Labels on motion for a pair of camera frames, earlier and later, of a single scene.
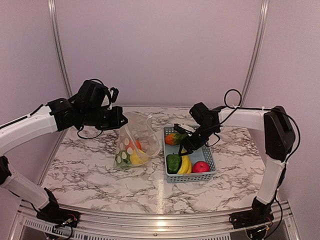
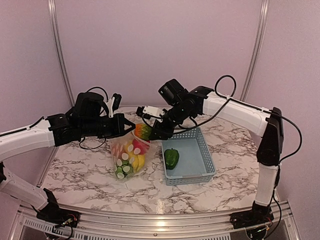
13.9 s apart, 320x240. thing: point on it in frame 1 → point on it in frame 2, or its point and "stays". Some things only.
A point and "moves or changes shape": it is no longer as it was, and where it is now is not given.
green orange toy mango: x=174 y=139 → x=143 y=131
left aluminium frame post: x=51 y=8 stays
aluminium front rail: x=198 y=227 stays
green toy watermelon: x=123 y=159 → x=123 y=168
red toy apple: x=200 y=166 → x=140 y=147
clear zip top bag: x=138 y=141 moves or changes shape
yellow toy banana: x=186 y=167 → x=139 y=161
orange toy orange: x=131 y=144 → x=118 y=150
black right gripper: x=188 y=148 → x=164 y=133
